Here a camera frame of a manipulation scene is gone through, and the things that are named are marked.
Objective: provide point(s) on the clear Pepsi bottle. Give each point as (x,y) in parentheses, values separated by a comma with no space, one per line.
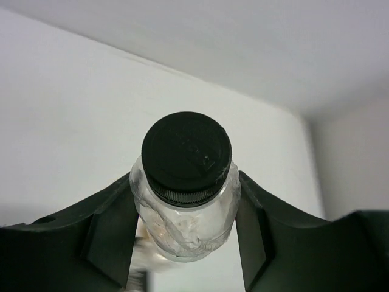
(186,186)

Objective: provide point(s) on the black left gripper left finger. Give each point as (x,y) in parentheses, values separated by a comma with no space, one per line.
(85,247)

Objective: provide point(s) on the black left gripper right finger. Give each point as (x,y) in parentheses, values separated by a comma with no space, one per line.
(283,248)

